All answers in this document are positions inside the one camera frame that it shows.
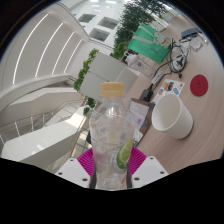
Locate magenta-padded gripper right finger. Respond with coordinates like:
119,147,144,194
125,146,170,189

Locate green bag with cat print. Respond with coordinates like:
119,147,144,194
127,23,173,64

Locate tangled black cables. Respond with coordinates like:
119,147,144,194
151,38,193,79

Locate white flat packet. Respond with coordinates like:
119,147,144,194
190,39,205,52

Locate clear plastic jar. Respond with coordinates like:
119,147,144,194
128,52,157,78

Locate potted green plant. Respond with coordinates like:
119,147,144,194
82,97,98,117

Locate white cup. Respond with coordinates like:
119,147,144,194
151,92,195,140

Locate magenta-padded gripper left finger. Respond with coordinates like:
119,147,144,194
54,147,98,190

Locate white planter cabinet with plants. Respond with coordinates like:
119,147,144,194
73,48,142,103

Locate green hedge plants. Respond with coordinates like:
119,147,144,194
112,0,171,60

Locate clear bottle with yellow cap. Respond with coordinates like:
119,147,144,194
88,81,137,191

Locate white printed booklet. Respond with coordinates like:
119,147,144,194
127,98,157,148

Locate ceiling light strips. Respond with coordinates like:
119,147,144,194
11,12,85,86

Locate colourful sticker sheet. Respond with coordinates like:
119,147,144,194
152,78,186,104

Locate black power adapter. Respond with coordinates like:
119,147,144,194
138,87,155,103

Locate flat round red coaster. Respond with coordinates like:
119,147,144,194
189,74,210,98

